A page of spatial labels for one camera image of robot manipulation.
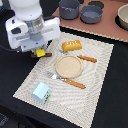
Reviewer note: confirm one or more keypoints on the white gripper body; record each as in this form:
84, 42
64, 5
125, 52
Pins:
30, 35

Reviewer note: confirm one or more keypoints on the brown toy sausage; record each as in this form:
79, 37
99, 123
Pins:
46, 55

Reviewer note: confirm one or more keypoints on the orange toy bread loaf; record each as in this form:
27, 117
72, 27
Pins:
71, 45

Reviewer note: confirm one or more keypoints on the grey pot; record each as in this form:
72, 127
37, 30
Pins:
69, 9
91, 14

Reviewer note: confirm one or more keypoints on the light blue milk carton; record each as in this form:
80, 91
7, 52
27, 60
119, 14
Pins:
40, 92

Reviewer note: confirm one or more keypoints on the yellow toy butter box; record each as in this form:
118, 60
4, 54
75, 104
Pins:
40, 53

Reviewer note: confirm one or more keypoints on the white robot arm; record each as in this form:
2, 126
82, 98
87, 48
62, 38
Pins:
26, 10

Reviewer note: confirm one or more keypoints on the round wooden plate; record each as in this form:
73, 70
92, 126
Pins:
69, 66

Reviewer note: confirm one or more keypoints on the beige woven placemat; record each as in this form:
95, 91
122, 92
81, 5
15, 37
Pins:
66, 101

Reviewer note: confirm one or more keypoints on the beige bowl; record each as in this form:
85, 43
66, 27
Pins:
123, 16

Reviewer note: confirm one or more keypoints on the fork with wooden handle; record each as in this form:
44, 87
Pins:
66, 80

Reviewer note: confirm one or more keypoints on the knife with wooden handle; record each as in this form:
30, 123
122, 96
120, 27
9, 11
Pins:
83, 57

